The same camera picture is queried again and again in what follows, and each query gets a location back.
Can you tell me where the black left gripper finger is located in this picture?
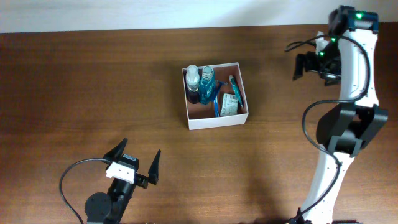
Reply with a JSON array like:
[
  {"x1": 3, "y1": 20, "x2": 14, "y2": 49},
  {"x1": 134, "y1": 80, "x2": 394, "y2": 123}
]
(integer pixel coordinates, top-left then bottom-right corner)
[
  {"x1": 148, "y1": 149, "x2": 161, "y2": 185},
  {"x1": 103, "y1": 138, "x2": 127, "y2": 162}
]

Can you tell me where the blue white toothbrush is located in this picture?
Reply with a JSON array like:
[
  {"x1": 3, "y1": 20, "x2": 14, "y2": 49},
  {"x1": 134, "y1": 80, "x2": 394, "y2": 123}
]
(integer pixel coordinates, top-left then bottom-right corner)
[{"x1": 213, "y1": 96, "x2": 220, "y2": 118}]

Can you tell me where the Colgate toothpaste tube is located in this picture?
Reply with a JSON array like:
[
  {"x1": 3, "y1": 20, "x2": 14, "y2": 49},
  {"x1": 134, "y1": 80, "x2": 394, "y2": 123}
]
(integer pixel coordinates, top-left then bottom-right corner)
[{"x1": 229, "y1": 75, "x2": 244, "y2": 107}]

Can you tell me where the pink cardboard box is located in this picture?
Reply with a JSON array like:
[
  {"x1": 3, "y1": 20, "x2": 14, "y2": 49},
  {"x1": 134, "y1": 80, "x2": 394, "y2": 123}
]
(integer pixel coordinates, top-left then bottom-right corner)
[{"x1": 185, "y1": 62, "x2": 249, "y2": 130}]

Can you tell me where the teal Listerine mouthwash bottle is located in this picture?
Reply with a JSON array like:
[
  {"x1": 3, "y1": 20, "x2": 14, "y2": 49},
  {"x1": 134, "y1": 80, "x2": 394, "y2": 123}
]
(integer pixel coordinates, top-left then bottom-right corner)
[{"x1": 199, "y1": 66, "x2": 216, "y2": 105}]

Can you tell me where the clear purple soap dispenser bottle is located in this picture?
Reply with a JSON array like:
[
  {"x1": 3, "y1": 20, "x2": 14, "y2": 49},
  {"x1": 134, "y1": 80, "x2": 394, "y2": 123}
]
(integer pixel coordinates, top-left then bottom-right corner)
[{"x1": 185, "y1": 65, "x2": 200, "y2": 104}]

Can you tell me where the green white Dettol soap box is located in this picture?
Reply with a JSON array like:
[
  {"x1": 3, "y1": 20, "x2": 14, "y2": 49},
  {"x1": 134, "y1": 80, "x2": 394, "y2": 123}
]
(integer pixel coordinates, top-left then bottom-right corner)
[{"x1": 220, "y1": 93, "x2": 239, "y2": 116}]

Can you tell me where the blue disposable razor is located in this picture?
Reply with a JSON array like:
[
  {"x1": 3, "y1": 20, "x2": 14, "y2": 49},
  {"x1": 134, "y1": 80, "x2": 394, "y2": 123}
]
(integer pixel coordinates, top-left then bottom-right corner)
[{"x1": 211, "y1": 80, "x2": 228, "y2": 101}]

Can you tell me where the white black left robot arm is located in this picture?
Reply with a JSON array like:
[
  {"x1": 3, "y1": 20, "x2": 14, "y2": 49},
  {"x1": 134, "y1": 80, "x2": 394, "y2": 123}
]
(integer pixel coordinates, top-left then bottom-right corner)
[{"x1": 85, "y1": 139, "x2": 161, "y2": 224}]

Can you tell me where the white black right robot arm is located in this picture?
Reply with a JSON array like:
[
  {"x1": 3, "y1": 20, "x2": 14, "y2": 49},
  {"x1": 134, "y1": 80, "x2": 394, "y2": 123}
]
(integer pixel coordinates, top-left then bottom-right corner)
[{"x1": 285, "y1": 6, "x2": 388, "y2": 223}]

